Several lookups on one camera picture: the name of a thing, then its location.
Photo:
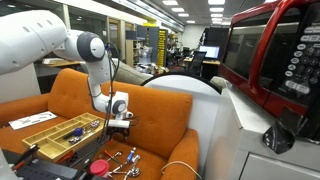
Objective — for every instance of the white round panel black rim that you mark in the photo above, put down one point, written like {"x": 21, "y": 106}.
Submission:
{"x": 186, "y": 96}

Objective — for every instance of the grey couch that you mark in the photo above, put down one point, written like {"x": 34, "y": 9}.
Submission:
{"x": 130, "y": 75}

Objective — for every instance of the orange fabric sofa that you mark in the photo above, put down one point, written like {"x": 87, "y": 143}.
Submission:
{"x": 160, "y": 110}

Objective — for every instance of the wooden desk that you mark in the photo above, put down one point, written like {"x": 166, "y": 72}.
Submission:
{"x": 211, "y": 62}
{"x": 61, "y": 62}

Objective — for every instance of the computer monitor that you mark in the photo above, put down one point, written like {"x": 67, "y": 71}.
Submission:
{"x": 210, "y": 52}

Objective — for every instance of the red microwave oven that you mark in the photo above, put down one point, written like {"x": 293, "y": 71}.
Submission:
{"x": 266, "y": 66}

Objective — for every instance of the black office chair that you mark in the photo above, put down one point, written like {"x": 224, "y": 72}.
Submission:
{"x": 196, "y": 61}

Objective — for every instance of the grey cabinet yellow sign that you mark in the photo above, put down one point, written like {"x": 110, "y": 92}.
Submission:
{"x": 151, "y": 40}

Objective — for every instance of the wooden cutlery tray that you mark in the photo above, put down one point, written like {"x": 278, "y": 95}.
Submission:
{"x": 50, "y": 146}

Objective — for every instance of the white paper sheet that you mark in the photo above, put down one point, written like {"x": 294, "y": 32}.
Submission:
{"x": 33, "y": 119}

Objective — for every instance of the white cabinet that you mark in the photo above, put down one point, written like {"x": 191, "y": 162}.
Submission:
{"x": 240, "y": 140}

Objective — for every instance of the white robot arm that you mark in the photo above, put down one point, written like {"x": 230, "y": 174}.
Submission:
{"x": 30, "y": 40}

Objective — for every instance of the black plastic case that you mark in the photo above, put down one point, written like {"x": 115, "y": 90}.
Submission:
{"x": 43, "y": 170}

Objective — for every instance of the black tool blue head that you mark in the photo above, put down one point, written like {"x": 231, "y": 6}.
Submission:
{"x": 77, "y": 132}

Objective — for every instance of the wooden shelf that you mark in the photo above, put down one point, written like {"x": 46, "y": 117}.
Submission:
{"x": 130, "y": 51}

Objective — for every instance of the ceiling light panel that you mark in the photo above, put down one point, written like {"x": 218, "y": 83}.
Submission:
{"x": 190, "y": 22}
{"x": 216, "y": 2}
{"x": 170, "y": 2}
{"x": 216, "y": 9}
{"x": 177, "y": 9}
{"x": 183, "y": 15}
{"x": 216, "y": 15}

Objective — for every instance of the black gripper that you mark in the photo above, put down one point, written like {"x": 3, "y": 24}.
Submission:
{"x": 118, "y": 131}

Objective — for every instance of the plain silver cutlery piece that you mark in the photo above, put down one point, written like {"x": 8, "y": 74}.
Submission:
{"x": 120, "y": 166}

